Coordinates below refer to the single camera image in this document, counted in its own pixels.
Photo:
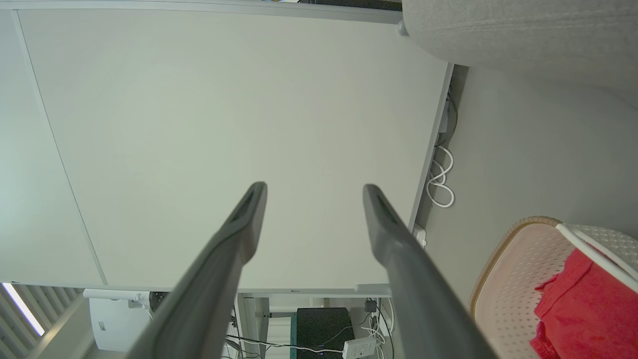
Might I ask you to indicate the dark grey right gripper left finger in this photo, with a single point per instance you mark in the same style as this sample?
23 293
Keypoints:
209 279

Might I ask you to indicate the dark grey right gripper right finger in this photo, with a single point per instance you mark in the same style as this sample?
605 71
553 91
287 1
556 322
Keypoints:
418 299

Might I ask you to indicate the red white garment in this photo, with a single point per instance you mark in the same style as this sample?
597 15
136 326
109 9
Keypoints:
583 309

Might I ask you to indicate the grey fabric sofa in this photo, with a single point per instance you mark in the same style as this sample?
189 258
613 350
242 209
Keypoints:
523 35

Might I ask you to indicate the white power adapter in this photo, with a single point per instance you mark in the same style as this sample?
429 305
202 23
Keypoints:
359 347
420 236

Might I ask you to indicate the cream perforated laundry basket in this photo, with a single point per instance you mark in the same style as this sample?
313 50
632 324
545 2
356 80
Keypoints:
513 299

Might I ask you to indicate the black box device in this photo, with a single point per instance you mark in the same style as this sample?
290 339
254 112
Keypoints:
321 329

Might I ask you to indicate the white box device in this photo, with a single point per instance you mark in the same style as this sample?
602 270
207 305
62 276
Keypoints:
114 319

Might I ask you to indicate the white desk with grey legs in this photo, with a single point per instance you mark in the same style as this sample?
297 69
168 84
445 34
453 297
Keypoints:
224 124

